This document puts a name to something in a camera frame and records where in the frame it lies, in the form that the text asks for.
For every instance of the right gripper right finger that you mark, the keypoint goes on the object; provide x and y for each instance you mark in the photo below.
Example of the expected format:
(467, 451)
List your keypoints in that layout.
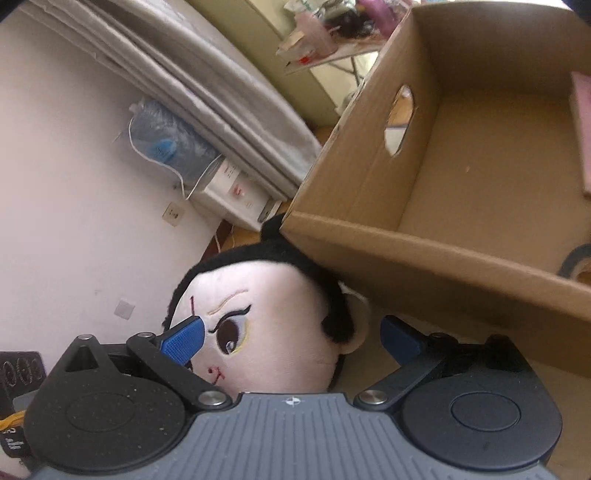
(421, 358)

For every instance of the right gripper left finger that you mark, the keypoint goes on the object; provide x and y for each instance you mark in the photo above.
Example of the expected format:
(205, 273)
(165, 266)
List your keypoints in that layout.
(163, 358)

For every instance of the plush doll red shirt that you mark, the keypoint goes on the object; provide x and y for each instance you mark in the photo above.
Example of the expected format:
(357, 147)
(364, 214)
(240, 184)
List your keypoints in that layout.
(271, 319)

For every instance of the black electrical tape roll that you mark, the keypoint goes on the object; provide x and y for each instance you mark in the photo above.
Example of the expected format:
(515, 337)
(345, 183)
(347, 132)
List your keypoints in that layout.
(576, 266)

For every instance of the brown cardboard box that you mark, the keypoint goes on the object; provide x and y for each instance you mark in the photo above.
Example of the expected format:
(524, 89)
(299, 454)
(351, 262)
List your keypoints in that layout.
(451, 190)

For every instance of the water dispenser with blue bottle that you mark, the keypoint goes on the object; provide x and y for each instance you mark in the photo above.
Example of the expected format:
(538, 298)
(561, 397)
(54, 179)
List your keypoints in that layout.
(204, 175)

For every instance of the beige curtain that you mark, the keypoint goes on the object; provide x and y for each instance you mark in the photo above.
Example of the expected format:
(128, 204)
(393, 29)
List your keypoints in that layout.
(174, 55)

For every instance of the pink booklet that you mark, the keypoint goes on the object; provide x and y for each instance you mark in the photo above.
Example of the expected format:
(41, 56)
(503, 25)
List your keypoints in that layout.
(580, 101)

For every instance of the cluttered side table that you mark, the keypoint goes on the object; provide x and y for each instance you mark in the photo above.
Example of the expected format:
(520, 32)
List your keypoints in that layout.
(330, 31)

